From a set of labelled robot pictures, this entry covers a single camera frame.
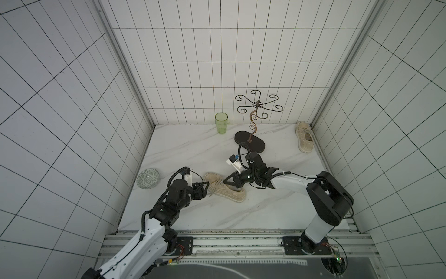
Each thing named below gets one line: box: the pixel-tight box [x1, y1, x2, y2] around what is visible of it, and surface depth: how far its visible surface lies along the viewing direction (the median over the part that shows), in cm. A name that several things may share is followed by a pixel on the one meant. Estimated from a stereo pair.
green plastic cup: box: [214, 112, 229, 135], surface depth 109 cm
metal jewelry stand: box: [234, 90, 284, 154], surface depth 100 cm
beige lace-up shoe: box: [204, 172, 246, 203], surface depth 86 cm
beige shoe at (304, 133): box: [295, 120, 315, 154], surface depth 106 cm
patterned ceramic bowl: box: [135, 167, 160, 190], surface depth 94 cm
